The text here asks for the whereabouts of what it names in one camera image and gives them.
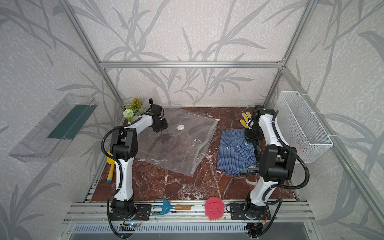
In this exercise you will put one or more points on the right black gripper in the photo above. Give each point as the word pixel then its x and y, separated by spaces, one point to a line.
pixel 248 137

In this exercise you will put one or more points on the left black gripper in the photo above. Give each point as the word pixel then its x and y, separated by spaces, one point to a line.
pixel 165 126

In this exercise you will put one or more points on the blue checked shirt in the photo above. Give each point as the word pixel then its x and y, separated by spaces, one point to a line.
pixel 229 141

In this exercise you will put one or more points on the clear plastic vacuum bag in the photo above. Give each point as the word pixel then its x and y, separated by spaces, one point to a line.
pixel 182 146

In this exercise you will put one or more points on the black plaid shirt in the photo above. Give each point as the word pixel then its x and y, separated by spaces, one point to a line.
pixel 249 169

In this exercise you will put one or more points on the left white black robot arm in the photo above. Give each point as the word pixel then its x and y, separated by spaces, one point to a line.
pixel 121 145

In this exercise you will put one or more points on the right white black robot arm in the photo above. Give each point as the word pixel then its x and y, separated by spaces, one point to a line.
pixel 276 164

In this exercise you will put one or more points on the yellow work glove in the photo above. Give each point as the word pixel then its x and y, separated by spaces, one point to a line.
pixel 245 120

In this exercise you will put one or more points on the potted artificial flower plant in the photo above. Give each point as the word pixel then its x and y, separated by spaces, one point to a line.
pixel 133 108

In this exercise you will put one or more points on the yellow toy shovel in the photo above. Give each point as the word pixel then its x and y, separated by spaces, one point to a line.
pixel 111 162

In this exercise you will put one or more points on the pink round scrub brush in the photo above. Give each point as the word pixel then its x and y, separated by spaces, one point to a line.
pixel 214 208

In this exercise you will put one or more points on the small green circuit board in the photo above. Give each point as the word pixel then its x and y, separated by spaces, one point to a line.
pixel 130 226

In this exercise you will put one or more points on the white wire mesh basket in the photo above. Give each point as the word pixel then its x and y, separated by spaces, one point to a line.
pixel 300 126

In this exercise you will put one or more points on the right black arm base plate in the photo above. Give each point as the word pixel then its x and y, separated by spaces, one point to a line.
pixel 240 212

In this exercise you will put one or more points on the blue garden fork wooden handle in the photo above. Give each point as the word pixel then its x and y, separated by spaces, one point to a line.
pixel 166 207

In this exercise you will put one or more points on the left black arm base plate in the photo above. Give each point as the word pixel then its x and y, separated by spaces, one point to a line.
pixel 136 212

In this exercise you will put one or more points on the clear acrylic wall shelf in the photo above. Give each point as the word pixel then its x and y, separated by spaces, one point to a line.
pixel 49 139

